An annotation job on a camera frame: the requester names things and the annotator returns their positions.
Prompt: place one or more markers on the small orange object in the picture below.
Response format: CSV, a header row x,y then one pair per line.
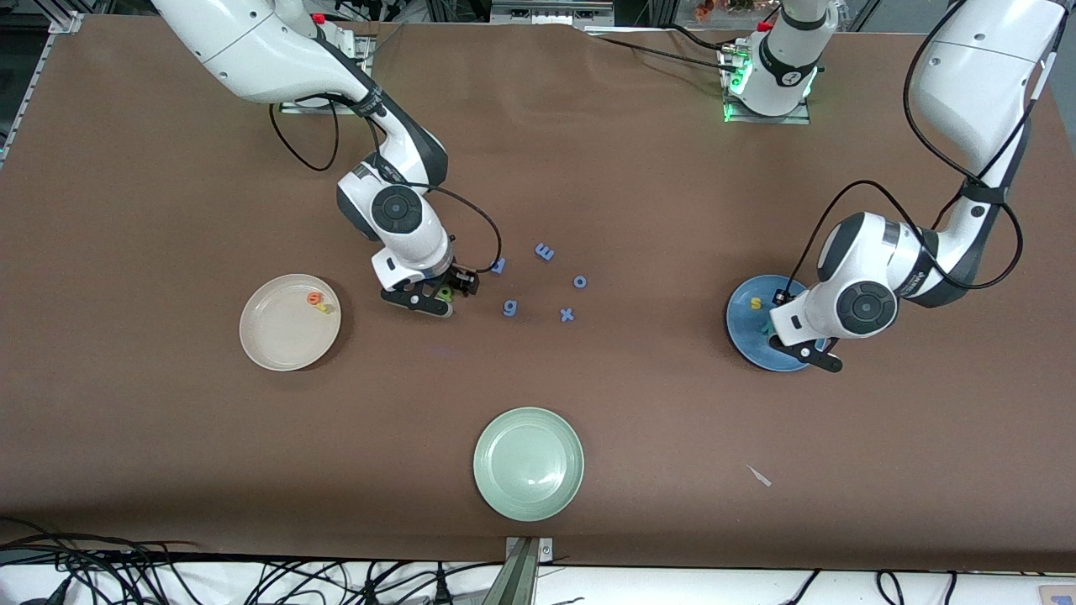
x,y
704,10

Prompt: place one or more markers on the aluminium corner rail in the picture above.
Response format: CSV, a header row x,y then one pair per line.
x,y
34,76

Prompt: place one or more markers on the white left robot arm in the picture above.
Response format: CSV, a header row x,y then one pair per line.
x,y
967,76

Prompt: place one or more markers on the beige brown plate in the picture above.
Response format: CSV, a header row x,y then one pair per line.
x,y
282,332

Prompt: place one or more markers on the small white paper scrap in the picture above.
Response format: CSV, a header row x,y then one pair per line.
x,y
761,477

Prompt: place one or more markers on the aluminium frame rail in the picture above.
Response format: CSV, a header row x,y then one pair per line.
x,y
551,13

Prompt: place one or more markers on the brown paper table cover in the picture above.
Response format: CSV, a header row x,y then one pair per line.
x,y
588,168

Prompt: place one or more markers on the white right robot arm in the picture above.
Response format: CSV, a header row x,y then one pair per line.
x,y
252,42

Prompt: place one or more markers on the blue plate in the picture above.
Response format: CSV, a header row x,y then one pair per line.
x,y
744,336

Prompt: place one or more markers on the pale green plate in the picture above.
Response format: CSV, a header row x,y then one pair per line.
x,y
528,464

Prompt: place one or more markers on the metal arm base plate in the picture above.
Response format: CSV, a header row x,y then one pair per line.
x,y
799,119
294,107

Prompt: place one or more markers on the grey metal table bracket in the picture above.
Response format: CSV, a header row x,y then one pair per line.
x,y
523,571

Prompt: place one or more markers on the blue foam letter m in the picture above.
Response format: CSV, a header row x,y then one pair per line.
x,y
545,251

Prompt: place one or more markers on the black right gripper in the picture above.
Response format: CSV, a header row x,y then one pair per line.
x,y
460,278

